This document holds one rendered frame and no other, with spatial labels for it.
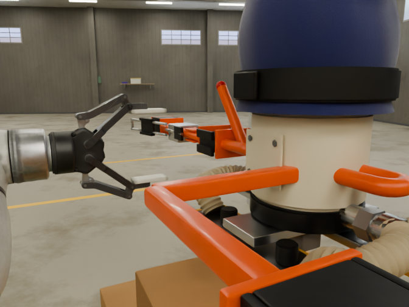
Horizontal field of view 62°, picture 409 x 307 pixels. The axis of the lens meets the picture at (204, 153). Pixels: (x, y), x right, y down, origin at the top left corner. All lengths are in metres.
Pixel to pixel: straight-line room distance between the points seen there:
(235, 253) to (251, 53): 0.30
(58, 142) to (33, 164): 0.05
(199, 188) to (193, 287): 0.40
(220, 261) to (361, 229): 0.27
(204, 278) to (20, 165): 0.43
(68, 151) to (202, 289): 0.38
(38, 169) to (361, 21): 0.51
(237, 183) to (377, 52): 0.22
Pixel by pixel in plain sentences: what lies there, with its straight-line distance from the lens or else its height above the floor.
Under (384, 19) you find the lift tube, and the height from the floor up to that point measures 1.43.
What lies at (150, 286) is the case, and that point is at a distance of 0.76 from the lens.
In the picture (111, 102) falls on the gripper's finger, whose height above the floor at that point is 1.32.
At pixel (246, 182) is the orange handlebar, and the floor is 1.24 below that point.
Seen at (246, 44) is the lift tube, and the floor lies 1.40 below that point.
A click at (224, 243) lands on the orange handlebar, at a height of 1.25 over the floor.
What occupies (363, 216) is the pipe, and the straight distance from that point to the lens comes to 0.47.
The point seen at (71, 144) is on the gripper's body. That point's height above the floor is 1.25.
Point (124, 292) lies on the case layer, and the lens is 1.50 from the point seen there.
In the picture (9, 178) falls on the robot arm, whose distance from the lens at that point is 0.62.
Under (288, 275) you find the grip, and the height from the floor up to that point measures 1.26.
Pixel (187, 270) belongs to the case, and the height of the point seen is 0.94.
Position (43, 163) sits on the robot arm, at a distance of 0.61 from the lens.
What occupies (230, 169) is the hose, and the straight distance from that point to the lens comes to 0.66.
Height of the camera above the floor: 1.35
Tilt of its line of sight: 11 degrees down
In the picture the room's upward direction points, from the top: straight up
